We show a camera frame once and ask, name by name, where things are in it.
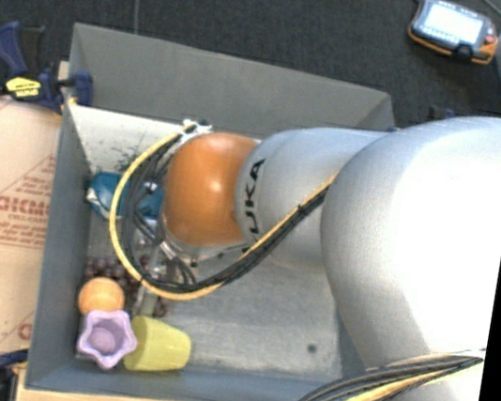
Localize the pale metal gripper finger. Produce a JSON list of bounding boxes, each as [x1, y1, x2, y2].
[[138, 282, 161, 319]]

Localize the yellow plastic cup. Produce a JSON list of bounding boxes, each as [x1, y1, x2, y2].
[[121, 313, 197, 381]]

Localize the orange toy fruit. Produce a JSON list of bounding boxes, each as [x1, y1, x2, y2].
[[75, 273, 129, 322]]

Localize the dark purple toy grapes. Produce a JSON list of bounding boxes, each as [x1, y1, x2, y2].
[[77, 244, 178, 320]]

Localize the purple star-shaped cup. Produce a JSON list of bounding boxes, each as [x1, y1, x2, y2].
[[72, 303, 144, 376]]

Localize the blue plastic packet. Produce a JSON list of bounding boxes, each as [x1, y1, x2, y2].
[[83, 168, 168, 229]]

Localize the grey metal bin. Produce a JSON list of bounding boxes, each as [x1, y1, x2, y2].
[[13, 22, 448, 401]]

